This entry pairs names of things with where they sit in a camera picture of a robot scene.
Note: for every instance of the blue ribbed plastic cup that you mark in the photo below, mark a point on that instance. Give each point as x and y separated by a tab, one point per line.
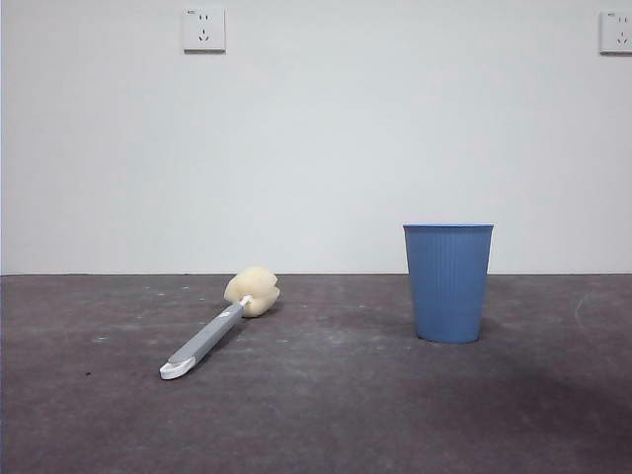
448	286

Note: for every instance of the white wall socket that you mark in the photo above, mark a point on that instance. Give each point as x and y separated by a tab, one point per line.
617	32
205	29

